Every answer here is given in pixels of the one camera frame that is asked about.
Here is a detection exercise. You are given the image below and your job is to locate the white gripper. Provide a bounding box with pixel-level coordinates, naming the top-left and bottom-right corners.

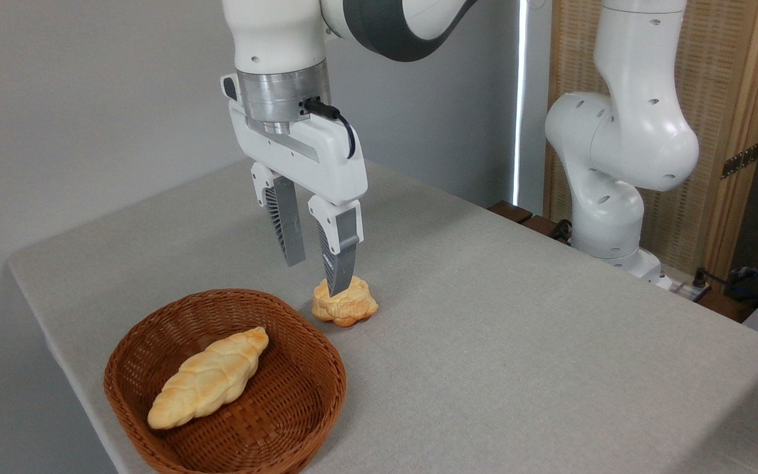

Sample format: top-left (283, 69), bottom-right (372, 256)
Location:
top-left (220, 73), bottom-right (368, 298)

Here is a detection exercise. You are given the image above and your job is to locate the long braided bread loaf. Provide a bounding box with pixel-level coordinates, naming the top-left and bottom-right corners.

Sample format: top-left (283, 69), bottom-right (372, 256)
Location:
top-left (147, 327), bottom-right (270, 430)

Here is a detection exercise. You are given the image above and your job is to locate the round flower-shaped bread bun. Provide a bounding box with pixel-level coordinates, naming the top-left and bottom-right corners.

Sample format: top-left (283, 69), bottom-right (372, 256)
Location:
top-left (312, 276), bottom-right (379, 328)

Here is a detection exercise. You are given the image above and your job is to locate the brown wicker basket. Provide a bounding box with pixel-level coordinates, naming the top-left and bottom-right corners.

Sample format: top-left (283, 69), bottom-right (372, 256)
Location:
top-left (104, 288), bottom-right (347, 474)

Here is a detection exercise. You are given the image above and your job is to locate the dark brown wooden slat bench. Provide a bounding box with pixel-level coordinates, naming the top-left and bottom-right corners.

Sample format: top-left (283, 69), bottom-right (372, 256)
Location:
top-left (488, 201), bottom-right (574, 246)

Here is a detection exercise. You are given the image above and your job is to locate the wooden rattan folding screen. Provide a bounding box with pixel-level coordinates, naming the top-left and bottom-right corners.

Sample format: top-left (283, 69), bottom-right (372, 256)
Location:
top-left (543, 0), bottom-right (758, 284)

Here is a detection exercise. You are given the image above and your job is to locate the brass screen hinge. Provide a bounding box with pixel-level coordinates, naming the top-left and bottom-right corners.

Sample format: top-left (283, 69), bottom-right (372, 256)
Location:
top-left (721, 142), bottom-right (758, 180)

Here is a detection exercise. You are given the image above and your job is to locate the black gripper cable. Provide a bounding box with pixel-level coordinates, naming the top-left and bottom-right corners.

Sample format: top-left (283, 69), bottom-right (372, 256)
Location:
top-left (303, 97), bottom-right (357, 160)

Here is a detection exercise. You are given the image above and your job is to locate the black power cable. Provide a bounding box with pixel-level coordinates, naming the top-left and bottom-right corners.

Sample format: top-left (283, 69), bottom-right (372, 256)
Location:
top-left (694, 267), bottom-right (758, 311)

